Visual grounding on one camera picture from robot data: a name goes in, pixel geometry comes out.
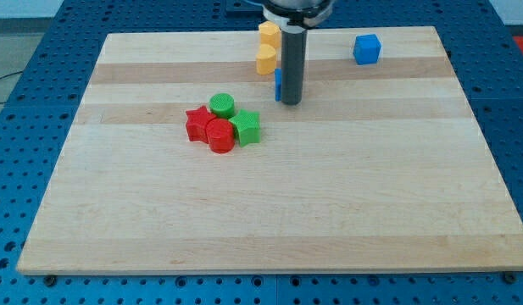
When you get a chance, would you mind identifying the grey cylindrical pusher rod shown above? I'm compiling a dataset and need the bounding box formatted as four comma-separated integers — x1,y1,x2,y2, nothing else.
281,25,308,105

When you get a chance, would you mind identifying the blue triangle block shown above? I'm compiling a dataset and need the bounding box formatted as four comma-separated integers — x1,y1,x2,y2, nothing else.
274,68,281,102

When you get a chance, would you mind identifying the yellow heart block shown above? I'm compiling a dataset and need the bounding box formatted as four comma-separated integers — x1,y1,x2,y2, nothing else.
256,44,277,75

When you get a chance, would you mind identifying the yellow pentagon block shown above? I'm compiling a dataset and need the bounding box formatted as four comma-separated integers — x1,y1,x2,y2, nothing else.
258,21,281,49

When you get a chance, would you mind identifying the blue cube block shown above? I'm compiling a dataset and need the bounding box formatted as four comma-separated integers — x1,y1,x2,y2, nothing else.
353,34,381,65

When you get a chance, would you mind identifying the green cylinder block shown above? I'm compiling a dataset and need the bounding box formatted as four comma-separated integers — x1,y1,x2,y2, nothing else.
209,93,236,119

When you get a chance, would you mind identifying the green star block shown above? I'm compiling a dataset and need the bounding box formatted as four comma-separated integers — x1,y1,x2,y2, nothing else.
229,109,261,147

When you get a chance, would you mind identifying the red cylinder block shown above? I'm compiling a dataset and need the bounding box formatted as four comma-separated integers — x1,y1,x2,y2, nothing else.
206,119,235,153

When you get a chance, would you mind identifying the red star block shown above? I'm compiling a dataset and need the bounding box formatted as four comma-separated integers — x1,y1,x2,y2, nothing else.
186,106,217,143

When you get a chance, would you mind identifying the wooden board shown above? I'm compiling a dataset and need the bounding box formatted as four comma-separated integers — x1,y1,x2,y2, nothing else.
17,26,523,275

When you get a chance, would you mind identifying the black cable on floor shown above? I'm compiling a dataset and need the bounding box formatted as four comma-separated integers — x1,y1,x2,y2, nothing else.
0,69,24,107

